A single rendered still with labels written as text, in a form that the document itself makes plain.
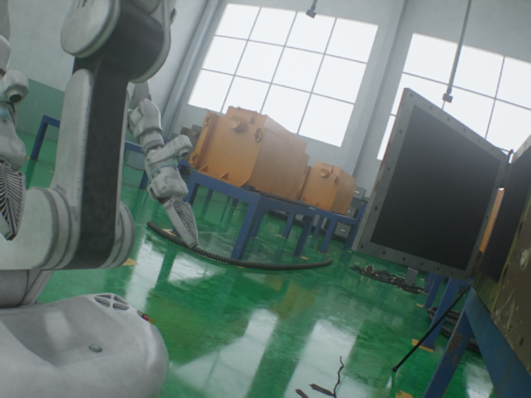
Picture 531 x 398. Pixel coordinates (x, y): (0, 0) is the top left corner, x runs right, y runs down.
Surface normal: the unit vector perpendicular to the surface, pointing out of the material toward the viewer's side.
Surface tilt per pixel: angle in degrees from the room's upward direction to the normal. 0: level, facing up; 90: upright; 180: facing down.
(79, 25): 90
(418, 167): 90
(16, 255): 96
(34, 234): 90
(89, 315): 73
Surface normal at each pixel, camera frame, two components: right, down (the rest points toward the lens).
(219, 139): -0.42, -0.11
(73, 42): -0.48, 0.15
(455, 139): 0.35, 0.15
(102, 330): -0.34, -0.40
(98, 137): 0.89, -0.04
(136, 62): 0.49, 0.79
